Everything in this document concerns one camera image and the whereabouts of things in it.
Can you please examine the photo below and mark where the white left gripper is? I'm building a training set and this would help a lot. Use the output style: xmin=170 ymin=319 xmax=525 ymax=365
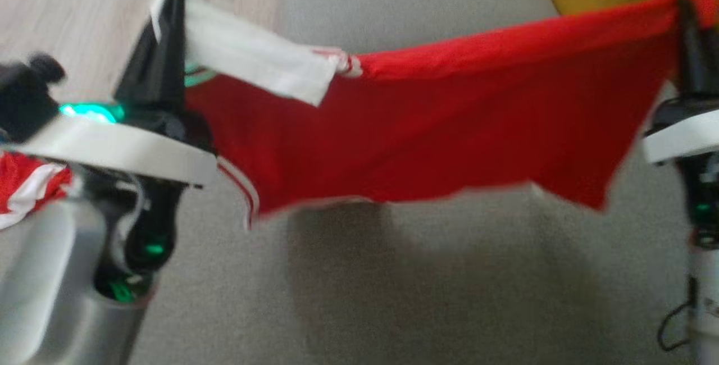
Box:
xmin=17 ymin=0 xmax=218 ymax=302

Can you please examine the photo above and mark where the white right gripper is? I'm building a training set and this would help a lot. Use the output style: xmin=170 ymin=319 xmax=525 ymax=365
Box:
xmin=642 ymin=0 xmax=719 ymax=248

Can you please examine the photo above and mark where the red numbered shorts white band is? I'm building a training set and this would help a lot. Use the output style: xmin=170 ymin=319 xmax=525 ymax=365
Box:
xmin=0 ymin=150 xmax=75 ymax=230

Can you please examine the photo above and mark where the red garment with striped trim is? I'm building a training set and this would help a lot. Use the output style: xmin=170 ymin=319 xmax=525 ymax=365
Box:
xmin=184 ymin=0 xmax=719 ymax=231

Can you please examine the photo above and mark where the large grey sofa chaise cushion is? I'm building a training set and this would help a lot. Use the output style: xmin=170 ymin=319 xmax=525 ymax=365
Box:
xmin=126 ymin=0 xmax=700 ymax=365

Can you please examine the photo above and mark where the thin black cable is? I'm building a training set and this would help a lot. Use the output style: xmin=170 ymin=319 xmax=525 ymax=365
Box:
xmin=657 ymin=275 xmax=698 ymax=353

